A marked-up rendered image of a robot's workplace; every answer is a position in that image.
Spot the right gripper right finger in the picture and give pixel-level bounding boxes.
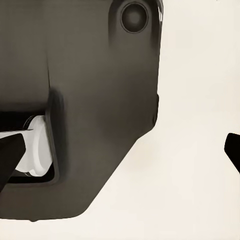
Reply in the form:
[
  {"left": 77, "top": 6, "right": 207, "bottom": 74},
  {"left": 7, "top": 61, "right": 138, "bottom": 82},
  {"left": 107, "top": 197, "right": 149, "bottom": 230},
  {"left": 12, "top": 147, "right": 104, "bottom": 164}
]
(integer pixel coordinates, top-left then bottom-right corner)
[{"left": 224, "top": 133, "right": 240, "bottom": 173}]

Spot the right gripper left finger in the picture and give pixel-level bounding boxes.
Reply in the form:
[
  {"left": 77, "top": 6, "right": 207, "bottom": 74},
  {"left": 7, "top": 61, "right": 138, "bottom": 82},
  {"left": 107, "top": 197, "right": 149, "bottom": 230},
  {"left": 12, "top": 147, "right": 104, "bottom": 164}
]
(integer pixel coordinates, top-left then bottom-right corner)
[{"left": 0, "top": 133, "right": 26, "bottom": 193}]

